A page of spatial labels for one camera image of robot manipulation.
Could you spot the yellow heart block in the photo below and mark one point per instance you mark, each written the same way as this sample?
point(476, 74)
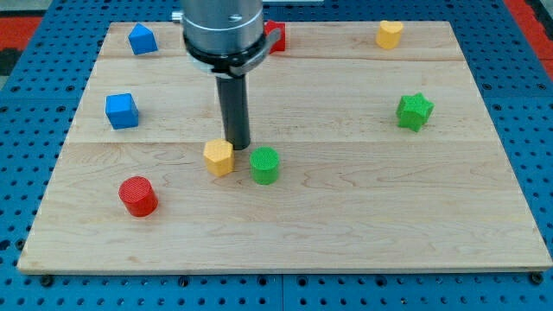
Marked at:
point(389, 34)

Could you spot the red cylinder block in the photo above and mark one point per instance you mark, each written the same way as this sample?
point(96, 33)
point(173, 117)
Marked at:
point(138, 196)

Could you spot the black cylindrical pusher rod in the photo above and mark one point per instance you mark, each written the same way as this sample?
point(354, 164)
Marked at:
point(234, 111)

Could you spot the yellow hexagon block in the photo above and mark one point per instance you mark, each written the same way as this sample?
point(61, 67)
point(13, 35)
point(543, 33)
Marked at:
point(219, 157)

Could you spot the wooden board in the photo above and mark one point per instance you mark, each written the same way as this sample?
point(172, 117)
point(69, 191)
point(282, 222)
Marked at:
point(356, 194)

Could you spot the blue pentagon block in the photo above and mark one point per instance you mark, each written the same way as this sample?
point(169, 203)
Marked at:
point(142, 40)

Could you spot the green cylinder block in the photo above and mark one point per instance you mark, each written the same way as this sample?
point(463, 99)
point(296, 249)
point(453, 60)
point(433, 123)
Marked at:
point(264, 165)

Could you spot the green star block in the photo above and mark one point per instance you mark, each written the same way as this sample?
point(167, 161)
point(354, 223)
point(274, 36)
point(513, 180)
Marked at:
point(414, 111)

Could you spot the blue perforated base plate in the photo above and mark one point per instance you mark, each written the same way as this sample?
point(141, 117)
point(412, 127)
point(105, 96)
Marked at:
point(43, 91)

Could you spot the red block behind arm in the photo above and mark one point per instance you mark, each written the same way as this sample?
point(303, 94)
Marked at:
point(277, 32)

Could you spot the blue cube block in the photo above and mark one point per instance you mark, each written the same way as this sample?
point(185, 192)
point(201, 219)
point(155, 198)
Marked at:
point(121, 111)

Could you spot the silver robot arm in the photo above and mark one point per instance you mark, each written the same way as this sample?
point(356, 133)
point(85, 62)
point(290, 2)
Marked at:
point(227, 39)

